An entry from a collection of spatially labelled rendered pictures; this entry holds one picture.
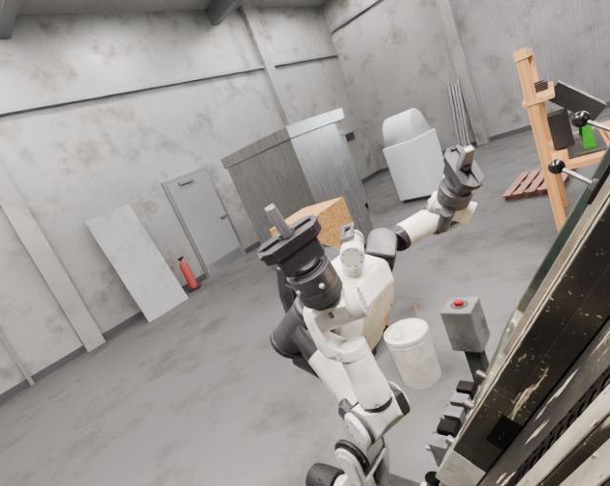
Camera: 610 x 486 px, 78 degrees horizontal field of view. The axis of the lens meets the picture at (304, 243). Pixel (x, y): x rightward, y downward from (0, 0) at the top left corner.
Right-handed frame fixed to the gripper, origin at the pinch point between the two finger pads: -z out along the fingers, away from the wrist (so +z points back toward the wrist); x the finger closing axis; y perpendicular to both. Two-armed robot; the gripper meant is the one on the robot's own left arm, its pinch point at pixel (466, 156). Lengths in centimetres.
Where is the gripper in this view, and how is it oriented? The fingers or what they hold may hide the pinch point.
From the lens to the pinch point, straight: 96.7
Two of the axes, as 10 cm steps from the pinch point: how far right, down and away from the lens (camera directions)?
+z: 1.9, 4.2, 8.9
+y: -9.4, 3.4, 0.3
